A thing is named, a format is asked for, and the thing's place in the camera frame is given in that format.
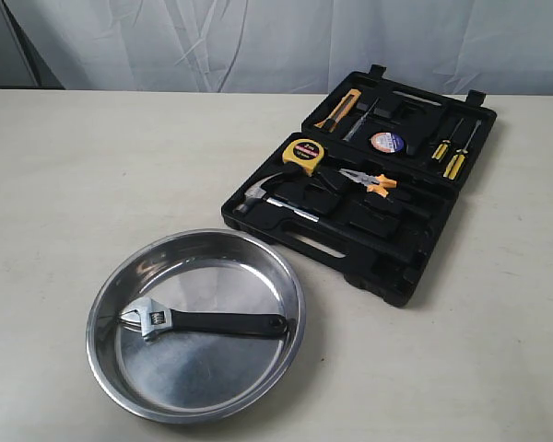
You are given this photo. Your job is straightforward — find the black plastic tool case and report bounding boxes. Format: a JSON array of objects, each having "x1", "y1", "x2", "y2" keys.
[{"x1": 221, "y1": 65, "x2": 497, "y2": 307}]

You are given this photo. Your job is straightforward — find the adjustable wrench black handle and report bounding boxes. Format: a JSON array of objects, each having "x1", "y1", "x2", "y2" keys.
[{"x1": 119, "y1": 297, "x2": 288, "y2": 342}]

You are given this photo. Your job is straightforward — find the yellow tape measure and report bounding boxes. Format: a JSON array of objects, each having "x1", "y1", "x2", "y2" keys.
[{"x1": 282, "y1": 138, "x2": 325, "y2": 177}]

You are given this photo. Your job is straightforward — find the silver tester pen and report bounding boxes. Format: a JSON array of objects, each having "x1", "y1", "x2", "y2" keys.
[{"x1": 342, "y1": 98, "x2": 380, "y2": 142}]

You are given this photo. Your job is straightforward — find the roll of electrical tape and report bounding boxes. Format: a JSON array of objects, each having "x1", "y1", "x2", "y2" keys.
[{"x1": 370, "y1": 132, "x2": 405, "y2": 154}]

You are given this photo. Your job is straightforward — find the yellow utility knife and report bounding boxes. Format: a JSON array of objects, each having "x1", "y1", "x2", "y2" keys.
[{"x1": 314, "y1": 88, "x2": 361, "y2": 133}]

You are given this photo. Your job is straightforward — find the round stainless steel tray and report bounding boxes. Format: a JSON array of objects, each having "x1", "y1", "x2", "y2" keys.
[{"x1": 86, "y1": 229, "x2": 306, "y2": 425}]

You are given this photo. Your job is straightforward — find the white backdrop cloth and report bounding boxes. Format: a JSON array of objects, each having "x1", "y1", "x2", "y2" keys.
[{"x1": 0, "y1": 1, "x2": 553, "y2": 95}]

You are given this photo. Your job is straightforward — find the claw hammer black handle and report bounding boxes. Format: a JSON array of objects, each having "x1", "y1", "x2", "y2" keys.
[{"x1": 234, "y1": 172, "x2": 415, "y2": 263}]

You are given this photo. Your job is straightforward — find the pliers with yellow handles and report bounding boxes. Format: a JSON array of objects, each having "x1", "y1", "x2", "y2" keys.
[{"x1": 338, "y1": 169, "x2": 397, "y2": 198}]

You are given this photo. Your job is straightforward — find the yellow handled screwdriver short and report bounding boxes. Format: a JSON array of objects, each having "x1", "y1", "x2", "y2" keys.
[{"x1": 431, "y1": 118, "x2": 464, "y2": 162}]

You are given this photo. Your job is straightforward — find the yellow handled screwdriver long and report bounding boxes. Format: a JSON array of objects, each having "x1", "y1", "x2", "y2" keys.
[{"x1": 442, "y1": 120, "x2": 482, "y2": 180}]

